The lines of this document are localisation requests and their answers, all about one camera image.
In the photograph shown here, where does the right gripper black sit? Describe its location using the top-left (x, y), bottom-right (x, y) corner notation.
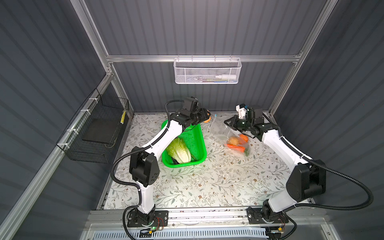
top-left (224, 115), bottom-right (253, 133)

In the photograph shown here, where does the clear zip top bag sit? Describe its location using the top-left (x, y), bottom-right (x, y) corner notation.
top-left (210, 114), bottom-right (251, 157)

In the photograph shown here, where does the green plastic basket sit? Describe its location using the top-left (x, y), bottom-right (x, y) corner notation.
top-left (162, 124), bottom-right (207, 168)

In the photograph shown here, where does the orange carrot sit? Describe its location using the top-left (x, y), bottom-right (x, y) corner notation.
top-left (227, 144), bottom-right (246, 153)

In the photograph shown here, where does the red tomato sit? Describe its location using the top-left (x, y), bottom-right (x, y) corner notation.
top-left (238, 134), bottom-right (249, 143)

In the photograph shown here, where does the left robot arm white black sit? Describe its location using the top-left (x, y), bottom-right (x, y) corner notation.
top-left (129, 97), bottom-right (211, 215)

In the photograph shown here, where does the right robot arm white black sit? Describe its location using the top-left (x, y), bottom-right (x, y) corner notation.
top-left (224, 104), bottom-right (326, 223)

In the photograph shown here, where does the white marker in basket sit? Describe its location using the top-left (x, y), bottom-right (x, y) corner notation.
top-left (215, 75), bottom-right (237, 81)

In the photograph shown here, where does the napa cabbage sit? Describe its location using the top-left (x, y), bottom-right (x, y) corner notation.
top-left (166, 138), bottom-right (191, 158)

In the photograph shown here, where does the black pad in basket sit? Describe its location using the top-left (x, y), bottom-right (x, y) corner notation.
top-left (82, 119), bottom-right (118, 144)

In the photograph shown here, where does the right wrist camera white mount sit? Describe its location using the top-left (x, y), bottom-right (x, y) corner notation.
top-left (236, 104), bottom-right (248, 120)

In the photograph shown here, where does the white wire wall basket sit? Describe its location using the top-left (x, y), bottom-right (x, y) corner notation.
top-left (173, 57), bottom-right (242, 85)

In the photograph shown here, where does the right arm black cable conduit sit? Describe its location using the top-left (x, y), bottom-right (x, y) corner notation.
top-left (262, 112), bottom-right (375, 211)

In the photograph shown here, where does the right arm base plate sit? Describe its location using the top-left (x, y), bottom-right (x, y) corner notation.
top-left (246, 207), bottom-right (289, 225)

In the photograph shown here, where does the black wire wall basket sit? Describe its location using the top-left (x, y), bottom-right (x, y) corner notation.
top-left (57, 90), bottom-right (130, 164)

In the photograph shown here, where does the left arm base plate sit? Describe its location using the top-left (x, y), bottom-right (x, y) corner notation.
top-left (127, 209), bottom-right (169, 228)

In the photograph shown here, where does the white vented cable duct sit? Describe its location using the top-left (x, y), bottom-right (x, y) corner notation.
top-left (89, 227), bottom-right (269, 240)

